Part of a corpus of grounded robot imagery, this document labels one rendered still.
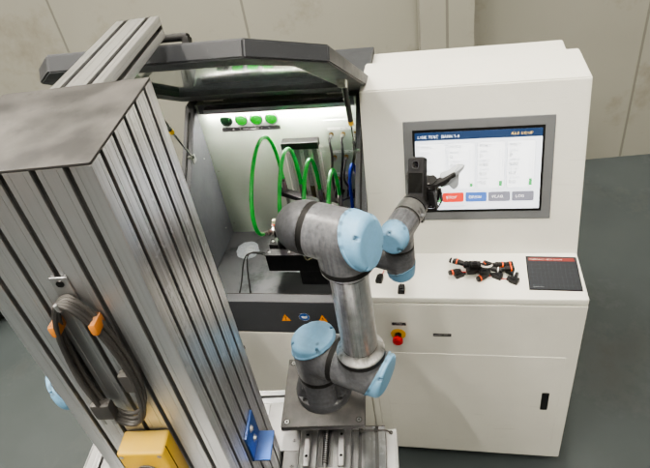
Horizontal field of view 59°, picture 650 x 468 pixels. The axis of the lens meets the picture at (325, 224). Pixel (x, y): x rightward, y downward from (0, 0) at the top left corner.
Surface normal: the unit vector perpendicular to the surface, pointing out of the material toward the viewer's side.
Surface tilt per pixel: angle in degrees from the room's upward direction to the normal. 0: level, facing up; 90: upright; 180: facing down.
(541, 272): 0
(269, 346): 90
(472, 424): 90
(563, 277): 0
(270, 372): 90
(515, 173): 76
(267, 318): 90
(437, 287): 0
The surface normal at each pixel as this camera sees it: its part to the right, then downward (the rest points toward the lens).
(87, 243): -0.05, 0.62
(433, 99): -0.18, 0.42
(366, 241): 0.84, 0.09
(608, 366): -0.15, -0.78
